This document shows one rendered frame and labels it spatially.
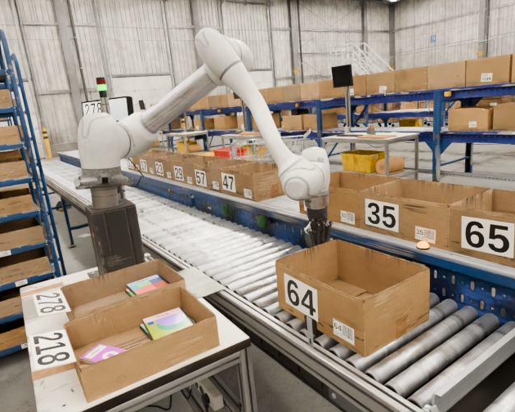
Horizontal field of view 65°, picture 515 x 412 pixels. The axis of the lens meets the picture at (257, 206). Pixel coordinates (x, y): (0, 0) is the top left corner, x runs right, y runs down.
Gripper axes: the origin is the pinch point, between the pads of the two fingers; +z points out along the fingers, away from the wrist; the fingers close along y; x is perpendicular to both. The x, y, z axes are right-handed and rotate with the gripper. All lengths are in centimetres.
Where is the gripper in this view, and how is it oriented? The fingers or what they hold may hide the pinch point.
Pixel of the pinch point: (320, 258)
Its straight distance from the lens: 154.2
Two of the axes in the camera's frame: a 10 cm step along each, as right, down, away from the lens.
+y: -8.2, 2.2, -5.4
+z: 0.9, 9.6, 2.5
